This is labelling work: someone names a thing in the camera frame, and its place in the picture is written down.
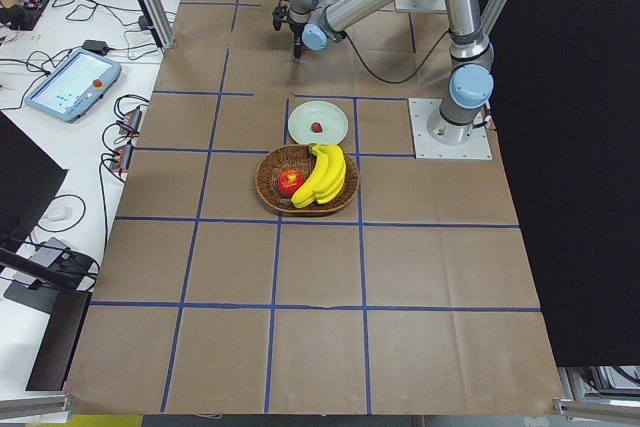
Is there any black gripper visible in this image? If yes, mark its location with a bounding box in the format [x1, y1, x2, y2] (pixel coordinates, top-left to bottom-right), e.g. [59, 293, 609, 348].
[289, 20, 306, 58]

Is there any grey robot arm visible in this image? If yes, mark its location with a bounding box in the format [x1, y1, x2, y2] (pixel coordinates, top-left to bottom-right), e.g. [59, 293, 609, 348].
[272, 0, 494, 146]

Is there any light green plate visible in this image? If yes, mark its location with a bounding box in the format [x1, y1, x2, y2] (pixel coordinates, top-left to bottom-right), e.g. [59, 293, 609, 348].
[287, 100, 349, 144]

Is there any brown wicker basket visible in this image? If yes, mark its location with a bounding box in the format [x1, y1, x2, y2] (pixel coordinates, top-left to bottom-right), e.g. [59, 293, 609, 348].
[255, 145, 360, 217]

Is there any red apple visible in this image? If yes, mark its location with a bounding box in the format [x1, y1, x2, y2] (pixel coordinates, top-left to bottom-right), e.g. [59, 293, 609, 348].
[277, 169, 305, 198]

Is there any yellow banana bunch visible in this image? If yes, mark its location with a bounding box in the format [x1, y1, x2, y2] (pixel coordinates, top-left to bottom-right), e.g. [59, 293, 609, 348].
[291, 144, 346, 209]

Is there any black power adapter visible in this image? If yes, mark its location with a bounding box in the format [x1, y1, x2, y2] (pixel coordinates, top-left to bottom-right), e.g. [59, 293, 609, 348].
[82, 39, 110, 56]

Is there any usb hub upper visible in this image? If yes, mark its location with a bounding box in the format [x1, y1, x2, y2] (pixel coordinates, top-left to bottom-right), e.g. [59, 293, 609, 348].
[117, 107, 143, 137]

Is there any usb hub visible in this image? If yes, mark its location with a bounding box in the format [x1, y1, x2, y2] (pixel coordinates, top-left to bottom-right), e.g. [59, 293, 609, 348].
[109, 143, 134, 174]
[117, 107, 143, 137]

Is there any usb hub lower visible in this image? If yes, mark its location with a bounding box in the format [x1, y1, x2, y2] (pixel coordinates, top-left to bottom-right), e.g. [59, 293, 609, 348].
[109, 143, 134, 174]

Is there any blue teach pendant near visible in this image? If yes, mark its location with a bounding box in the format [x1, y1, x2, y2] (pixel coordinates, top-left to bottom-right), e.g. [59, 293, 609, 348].
[25, 48, 122, 123]

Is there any black electronics board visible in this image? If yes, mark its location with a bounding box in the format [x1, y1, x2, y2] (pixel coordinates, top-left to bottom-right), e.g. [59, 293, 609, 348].
[1, 0, 49, 32]

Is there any black curtain panel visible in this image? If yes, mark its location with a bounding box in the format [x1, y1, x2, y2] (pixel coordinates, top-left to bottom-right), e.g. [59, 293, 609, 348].
[490, 0, 639, 366]

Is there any white charger block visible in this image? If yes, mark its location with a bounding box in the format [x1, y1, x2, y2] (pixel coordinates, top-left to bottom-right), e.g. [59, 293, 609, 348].
[47, 205, 73, 222]

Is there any black monitor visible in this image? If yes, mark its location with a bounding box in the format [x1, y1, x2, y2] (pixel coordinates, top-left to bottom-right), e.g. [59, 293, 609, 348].
[0, 114, 67, 252]

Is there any brown paper table cover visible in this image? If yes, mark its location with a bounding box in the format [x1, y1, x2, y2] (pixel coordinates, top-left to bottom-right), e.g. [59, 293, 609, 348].
[66, 0, 562, 415]

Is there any grey dock box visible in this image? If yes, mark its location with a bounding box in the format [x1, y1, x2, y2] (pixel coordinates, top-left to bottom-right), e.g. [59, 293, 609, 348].
[13, 237, 68, 288]

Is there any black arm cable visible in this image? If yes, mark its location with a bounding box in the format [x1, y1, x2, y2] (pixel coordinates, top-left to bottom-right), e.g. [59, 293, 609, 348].
[342, 29, 454, 84]

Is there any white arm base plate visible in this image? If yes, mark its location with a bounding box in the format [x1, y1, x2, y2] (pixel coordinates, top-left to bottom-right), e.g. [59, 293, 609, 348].
[408, 98, 492, 161]

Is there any aluminium rail bottom left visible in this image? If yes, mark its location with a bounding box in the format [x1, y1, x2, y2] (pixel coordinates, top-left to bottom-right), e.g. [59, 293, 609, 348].
[1, 393, 74, 421]

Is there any aluminium rail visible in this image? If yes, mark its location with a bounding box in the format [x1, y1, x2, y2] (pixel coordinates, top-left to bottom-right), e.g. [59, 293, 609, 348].
[553, 398, 640, 425]
[1, 393, 74, 421]

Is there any aluminium rail bottom right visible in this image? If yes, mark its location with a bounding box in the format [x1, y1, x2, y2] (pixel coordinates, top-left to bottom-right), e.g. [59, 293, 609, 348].
[553, 398, 640, 425]

